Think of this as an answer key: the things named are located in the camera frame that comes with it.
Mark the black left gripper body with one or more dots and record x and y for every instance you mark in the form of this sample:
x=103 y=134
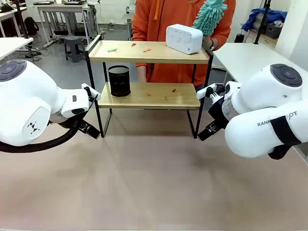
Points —
x=83 y=125

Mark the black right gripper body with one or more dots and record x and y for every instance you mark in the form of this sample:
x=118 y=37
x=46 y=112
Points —
x=219 y=113

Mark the black mesh pen holder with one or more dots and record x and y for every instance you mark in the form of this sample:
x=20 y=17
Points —
x=119 y=81

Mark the white rounded clock box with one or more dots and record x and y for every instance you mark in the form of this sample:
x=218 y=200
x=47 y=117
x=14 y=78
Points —
x=183 y=39

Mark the teal chenille duster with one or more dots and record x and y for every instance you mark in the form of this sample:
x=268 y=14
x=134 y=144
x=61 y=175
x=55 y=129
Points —
x=209 y=14

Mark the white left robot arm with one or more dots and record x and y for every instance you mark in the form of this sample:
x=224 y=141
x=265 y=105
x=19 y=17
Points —
x=24 y=96

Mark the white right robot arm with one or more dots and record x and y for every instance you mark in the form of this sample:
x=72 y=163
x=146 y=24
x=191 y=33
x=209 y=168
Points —
x=264 y=96

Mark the two-tier wooden metal shelf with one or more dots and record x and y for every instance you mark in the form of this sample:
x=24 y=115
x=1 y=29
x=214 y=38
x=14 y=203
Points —
x=144 y=57

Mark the person's left hand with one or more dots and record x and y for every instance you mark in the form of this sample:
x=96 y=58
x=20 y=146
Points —
x=206 y=42

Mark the person's right hand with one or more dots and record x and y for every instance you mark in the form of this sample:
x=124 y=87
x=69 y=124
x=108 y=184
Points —
x=142 y=73

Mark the large white table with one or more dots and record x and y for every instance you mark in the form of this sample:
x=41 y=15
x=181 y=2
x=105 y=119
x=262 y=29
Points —
x=240 y=57

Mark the black round container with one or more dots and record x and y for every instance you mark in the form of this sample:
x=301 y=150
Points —
x=239 y=38

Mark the grey plastic stool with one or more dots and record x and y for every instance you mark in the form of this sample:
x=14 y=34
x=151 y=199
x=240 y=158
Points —
x=74 y=45

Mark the large green paper scrap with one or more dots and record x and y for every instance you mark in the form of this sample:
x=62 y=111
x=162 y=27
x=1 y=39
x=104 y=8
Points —
x=112 y=50

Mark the white floor power strip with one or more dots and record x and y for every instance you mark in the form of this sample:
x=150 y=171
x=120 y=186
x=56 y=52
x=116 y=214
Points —
x=51 y=42

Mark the grey plastic crate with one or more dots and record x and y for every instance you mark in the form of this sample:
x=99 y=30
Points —
x=274 y=30

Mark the black tripod pole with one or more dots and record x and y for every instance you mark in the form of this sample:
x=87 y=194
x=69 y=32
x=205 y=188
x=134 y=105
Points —
x=262 y=21

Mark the blue cloth pile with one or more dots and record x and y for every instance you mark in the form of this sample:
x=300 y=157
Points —
x=262 y=18

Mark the person in orange hoodie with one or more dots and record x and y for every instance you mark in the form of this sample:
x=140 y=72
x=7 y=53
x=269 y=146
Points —
x=163 y=24

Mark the white side table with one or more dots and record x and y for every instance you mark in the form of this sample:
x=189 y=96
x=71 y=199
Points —
x=12 y=45

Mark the black backpack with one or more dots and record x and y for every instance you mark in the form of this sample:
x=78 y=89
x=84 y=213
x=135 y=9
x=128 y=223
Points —
x=30 y=26

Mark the black stand pole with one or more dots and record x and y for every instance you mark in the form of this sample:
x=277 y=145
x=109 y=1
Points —
x=22 y=21

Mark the white far desk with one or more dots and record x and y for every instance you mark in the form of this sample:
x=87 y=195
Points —
x=10 y=12

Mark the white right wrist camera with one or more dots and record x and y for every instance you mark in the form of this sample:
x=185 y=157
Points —
x=203 y=92

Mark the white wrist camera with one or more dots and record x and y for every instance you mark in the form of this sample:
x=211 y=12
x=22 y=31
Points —
x=203 y=92
x=84 y=85

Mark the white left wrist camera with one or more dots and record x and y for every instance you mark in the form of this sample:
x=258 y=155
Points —
x=84 y=85

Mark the white metal-frame desk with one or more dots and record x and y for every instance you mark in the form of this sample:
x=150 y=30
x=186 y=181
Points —
x=62 y=9

